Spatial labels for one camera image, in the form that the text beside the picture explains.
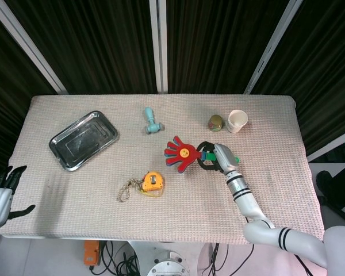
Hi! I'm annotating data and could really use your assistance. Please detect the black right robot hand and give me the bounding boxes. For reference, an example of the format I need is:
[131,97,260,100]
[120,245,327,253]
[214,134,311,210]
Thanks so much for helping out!
[195,140,240,175]

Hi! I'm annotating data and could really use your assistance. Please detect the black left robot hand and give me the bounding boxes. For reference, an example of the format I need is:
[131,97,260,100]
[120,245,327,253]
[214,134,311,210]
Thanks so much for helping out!
[0,165,36,228]

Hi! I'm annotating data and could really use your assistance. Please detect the red hand clapper green handle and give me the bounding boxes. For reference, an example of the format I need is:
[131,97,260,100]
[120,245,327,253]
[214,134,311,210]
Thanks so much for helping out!
[163,135,241,175]

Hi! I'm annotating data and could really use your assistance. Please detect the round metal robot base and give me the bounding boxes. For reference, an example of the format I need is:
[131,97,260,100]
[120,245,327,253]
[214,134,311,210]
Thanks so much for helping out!
[147,250,190,276]

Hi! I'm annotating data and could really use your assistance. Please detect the small green printed can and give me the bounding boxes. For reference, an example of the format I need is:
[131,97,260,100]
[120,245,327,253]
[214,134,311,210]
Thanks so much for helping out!
[208,114,225,132]

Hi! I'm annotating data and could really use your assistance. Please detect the white paper cup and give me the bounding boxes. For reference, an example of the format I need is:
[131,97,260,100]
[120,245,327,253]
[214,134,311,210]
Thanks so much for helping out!
[227,109,248,134]

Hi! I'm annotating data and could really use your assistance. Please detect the pink waffle weave tablecloth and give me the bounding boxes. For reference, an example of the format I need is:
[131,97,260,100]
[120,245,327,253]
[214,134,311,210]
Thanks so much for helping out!
[1,94,325,245]

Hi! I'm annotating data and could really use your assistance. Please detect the light blue toy hammer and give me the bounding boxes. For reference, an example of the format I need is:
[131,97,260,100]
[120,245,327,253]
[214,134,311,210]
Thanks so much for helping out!
[143,106,164,135]

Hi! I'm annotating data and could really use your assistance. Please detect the stainless steel tray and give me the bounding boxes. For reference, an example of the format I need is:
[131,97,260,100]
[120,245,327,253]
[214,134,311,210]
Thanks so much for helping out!
[48,110,118,172]

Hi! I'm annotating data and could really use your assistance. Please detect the orange control box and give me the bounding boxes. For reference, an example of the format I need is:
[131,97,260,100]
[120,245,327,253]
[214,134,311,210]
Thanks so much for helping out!
[83,240,100,267]

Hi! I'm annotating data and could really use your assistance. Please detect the black stand base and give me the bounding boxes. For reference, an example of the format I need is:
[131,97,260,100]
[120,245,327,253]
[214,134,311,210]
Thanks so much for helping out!
[316,170,345,219]

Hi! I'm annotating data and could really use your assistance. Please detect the black curtain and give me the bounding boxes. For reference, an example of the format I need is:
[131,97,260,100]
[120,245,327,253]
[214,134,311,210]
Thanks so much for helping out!
[0,0,345,162]

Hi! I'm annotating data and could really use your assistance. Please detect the yellow tape measure with cord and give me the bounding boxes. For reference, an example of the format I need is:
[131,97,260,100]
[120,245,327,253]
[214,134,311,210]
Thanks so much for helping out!
[117,171,166,204]

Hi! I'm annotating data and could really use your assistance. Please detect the black cable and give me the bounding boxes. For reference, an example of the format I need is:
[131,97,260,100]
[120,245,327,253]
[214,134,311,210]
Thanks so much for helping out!
[99,241,144,276]
[208,243,230,276]

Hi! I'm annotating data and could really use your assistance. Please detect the white aluminium frame post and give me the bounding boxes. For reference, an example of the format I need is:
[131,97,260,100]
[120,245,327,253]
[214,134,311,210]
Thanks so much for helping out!
[149,0,168,94]
[0,0,68,94]
[243,0,305,95]

